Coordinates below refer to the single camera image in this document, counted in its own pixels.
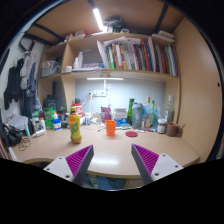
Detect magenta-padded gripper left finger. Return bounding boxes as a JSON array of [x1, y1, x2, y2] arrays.
[[43, 144, 95, 187]]

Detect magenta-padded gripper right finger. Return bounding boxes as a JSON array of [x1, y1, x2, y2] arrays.
[[130, 143, 184, 186]]

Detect yellow drink bottle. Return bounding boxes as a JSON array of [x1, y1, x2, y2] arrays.
[[68, 106, 83, 145]]

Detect flat round red coaster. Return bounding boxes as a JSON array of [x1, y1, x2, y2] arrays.
[[125, 130, 139, 139]]

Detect brown jar with white lid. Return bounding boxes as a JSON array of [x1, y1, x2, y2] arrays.
[[156, 118, 168, 135]]

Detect brown mug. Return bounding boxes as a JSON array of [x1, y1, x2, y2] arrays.
[[165, 121, 183, 138]]

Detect blue-lidded white jar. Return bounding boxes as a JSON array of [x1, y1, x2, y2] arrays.
[[52, 118, 63, 131]]

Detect grey shaker bottle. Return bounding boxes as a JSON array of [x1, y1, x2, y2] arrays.
[[131, 101, 144, 130]]

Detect orange plastic cup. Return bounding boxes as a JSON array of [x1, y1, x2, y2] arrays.
[[105, 120, 117, 137]]

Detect gold-capped clear bottle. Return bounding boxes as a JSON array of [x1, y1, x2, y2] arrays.
[[143, 96, 153, 129]]

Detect orange-capped white bottle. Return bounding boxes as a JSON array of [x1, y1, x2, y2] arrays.
[[39, 117, 47, 133]]

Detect red and white canister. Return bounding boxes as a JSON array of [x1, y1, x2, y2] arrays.
[[72, 103, 83, 118]]

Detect green canister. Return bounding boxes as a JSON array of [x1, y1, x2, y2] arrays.
[[43, 107, 55, 130]]

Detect white and blue carton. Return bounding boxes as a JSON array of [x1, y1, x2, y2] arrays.
[[112, 107, 129, 127]]

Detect clear glass bottle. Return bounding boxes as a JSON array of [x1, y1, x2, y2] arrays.
[[164, 94, 175, 124]]

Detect green glass bottle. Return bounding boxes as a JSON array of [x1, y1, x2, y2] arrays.
[[127, 97, 136, 126]]

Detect maroon pouch packet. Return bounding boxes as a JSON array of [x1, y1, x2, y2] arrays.
[[100, 106, 113, 124]]

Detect black box device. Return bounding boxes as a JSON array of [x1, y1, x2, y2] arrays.
[[43, 94, 58, 111]]

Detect white LED light bar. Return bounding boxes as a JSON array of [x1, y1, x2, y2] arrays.
[[86, 77, 125, 81]]

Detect hanging dark clothes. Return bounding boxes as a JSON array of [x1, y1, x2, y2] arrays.
[[3, 53, 40, 118]]

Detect ceiling tube light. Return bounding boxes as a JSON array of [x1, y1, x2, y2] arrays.
[[92, 7, 105, 32]]

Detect white wall socket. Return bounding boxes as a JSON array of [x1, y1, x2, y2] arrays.
[[91, 89, 108, 98]]

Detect white cable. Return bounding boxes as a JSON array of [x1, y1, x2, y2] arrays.
[[87, 79, 111, 111]]

